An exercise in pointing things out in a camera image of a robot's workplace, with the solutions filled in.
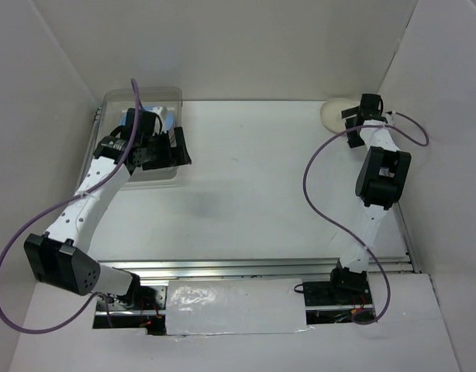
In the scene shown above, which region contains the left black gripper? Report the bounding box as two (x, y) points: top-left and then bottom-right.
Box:
(142, 127), (191, 171)

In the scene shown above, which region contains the cream plate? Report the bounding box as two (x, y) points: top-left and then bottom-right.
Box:
(319, 98), (359, 134)

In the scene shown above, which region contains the blue plate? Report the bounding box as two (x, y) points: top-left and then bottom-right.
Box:
(138, 105), (176, 135)

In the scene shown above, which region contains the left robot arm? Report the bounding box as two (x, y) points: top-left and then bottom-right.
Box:
(24, 106), (191, 309)

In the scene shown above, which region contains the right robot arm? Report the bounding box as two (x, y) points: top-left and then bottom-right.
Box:
(327, 94), (412, 304)

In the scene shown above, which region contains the clear plastic bin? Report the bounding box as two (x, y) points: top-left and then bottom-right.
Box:
(94, 87), (183, 186)

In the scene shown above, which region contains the white foil cover panel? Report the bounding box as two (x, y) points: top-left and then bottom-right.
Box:
(165, 279), (308, 336)

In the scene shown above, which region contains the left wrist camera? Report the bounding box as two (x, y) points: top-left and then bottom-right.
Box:
(146, 106), (176, 134)

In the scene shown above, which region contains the aluminium front rail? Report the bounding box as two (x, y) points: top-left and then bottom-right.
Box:
(94, 255), (421, 282)

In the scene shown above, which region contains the aluminium rail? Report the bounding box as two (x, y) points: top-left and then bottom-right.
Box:
(94, 255), (421, 282)
(393, 203), (423, 274)

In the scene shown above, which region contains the right side aluminium rail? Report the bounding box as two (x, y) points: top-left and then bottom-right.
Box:
(393, 203), (423, 274)

